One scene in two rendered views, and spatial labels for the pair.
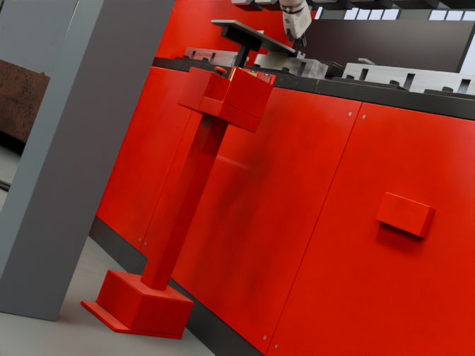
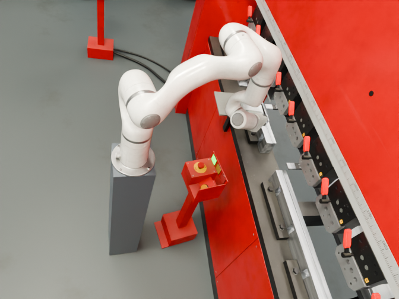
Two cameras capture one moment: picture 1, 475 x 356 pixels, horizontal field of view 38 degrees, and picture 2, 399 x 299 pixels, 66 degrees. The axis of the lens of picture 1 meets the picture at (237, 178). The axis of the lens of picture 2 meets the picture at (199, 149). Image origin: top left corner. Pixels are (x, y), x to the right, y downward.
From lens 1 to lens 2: 1.93 m
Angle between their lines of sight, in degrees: 49
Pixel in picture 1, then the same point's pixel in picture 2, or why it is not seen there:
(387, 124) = (260, 267)
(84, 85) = (117, 216)
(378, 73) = (283, 201)
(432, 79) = (298, 246)
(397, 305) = not seen: outside the picture
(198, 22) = (238, 10)
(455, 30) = not seen: hidden behind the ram
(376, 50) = not seen: hidden behind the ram
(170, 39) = (219, 24)
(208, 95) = (191, 183)
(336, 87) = (253, 209)
